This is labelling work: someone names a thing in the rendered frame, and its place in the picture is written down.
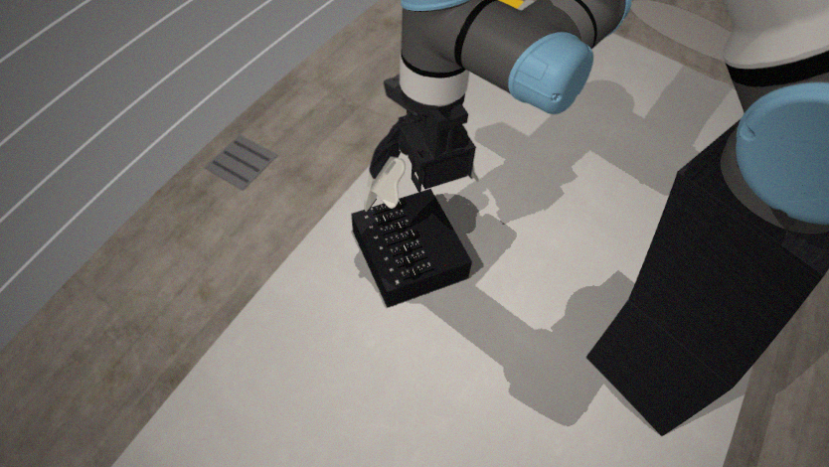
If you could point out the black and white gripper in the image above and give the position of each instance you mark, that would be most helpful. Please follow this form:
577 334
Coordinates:
419 134

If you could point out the black fader panel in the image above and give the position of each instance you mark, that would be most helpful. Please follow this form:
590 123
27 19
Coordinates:
411 249

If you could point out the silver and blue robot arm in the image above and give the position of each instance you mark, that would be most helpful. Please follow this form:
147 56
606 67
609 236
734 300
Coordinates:
776 162

